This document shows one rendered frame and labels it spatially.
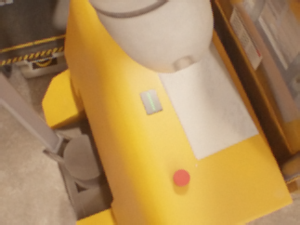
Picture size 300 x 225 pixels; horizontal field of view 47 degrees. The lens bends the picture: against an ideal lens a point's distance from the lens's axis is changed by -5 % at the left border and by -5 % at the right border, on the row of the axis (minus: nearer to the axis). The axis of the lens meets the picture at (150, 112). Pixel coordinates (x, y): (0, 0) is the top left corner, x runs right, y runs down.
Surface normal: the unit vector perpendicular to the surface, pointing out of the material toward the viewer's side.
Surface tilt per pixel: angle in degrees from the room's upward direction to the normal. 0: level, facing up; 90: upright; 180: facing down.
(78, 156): 0
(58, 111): 22
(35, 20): 0
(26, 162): 0
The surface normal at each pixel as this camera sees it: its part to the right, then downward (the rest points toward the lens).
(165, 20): 0.37, 0.77
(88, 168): -0.01, -0.33
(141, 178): -0.67, -0.01
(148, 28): 0.05, 0.88
